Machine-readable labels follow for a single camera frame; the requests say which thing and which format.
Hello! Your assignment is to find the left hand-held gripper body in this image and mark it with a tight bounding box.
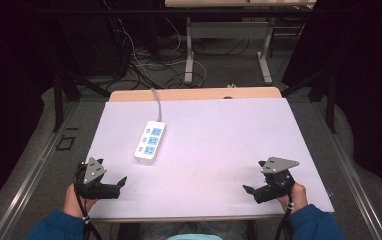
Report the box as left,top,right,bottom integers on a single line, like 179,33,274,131
75,157,121,200

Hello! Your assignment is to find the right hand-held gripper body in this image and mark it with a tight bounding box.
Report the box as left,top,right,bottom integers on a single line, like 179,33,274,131
252,156,301,205

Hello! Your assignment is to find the white power strip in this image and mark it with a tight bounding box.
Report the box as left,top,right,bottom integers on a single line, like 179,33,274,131
133,120,167,165

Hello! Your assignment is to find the person's right hand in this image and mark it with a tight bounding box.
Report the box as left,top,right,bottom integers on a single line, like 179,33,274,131
277,182,309,215

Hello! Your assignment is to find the person's left hand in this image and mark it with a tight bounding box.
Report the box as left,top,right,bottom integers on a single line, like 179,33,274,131
62,183,97,219

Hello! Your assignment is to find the white table mat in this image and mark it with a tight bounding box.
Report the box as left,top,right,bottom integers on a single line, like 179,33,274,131
85,97,335,220

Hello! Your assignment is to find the person's right blue sleeve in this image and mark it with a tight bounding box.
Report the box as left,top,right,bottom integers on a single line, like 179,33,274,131
289,203,347,240

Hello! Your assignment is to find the person's blue sleeve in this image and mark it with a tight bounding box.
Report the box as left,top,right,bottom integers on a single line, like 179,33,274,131
22,209,87,240
289,203,347,240

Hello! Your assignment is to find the person's left blue sleeve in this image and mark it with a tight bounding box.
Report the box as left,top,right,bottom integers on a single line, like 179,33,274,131
22,209,87,240

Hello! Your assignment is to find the person's grey lap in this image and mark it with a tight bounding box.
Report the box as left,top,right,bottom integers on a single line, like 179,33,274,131
138,221,250,240

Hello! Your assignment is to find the black metal stand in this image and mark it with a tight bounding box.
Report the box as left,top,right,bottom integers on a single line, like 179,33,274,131
52,66,111,133
280,68,339,135

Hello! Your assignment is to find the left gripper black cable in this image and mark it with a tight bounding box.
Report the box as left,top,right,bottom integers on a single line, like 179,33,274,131
73,166,103,240

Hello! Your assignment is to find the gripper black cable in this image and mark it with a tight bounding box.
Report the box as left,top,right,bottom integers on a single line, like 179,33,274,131
73,166,103,240
274,194,295,240

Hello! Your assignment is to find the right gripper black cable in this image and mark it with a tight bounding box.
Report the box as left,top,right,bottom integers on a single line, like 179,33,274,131
274,194,295,240

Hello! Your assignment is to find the grey power strip cable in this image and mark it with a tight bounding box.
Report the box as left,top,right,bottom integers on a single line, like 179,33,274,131
150,87,164,123

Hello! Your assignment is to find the tangle of floor cables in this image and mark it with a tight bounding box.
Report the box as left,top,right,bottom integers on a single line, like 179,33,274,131
102,0,251,91

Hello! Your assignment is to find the grey metal desk frame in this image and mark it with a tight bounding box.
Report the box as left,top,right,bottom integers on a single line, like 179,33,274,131
164,0,317,86

